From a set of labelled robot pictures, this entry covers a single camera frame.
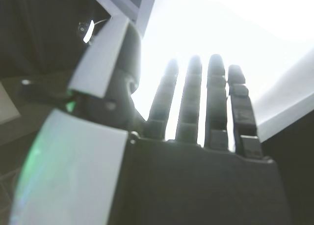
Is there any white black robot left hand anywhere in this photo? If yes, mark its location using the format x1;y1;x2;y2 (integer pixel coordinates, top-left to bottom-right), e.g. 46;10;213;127
9;14;293;225

